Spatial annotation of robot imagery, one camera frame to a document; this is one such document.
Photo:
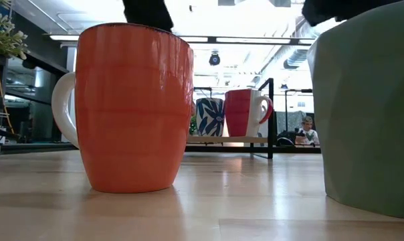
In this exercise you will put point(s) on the white mug blue floral print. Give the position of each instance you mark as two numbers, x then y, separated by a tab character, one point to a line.
210	117

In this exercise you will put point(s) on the red and white mug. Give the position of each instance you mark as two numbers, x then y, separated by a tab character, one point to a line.
237	114

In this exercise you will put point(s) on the green faceted mug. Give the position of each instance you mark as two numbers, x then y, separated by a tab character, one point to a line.
372	117

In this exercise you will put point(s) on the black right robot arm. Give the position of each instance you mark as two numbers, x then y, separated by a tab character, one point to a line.
332	10

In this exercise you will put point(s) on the black round ceiling spotlight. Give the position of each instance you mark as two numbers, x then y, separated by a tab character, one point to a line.
214	59

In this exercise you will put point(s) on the black background table stand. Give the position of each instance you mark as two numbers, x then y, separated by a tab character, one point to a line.
286	110

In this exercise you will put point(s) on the black background robot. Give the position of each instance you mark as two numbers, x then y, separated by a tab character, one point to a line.
287	138

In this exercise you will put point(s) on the person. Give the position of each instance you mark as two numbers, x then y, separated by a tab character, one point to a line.
308	134

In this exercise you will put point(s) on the potted plant striped pot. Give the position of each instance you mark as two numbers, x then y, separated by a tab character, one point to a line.
4	37

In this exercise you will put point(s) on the wooden shelf black metal frame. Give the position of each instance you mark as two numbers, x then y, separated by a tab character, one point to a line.
222	139

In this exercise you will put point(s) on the silver ventilation duct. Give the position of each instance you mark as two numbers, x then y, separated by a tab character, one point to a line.
299	58

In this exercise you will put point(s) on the black metal rig frame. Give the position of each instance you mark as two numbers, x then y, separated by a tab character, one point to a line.
31	148

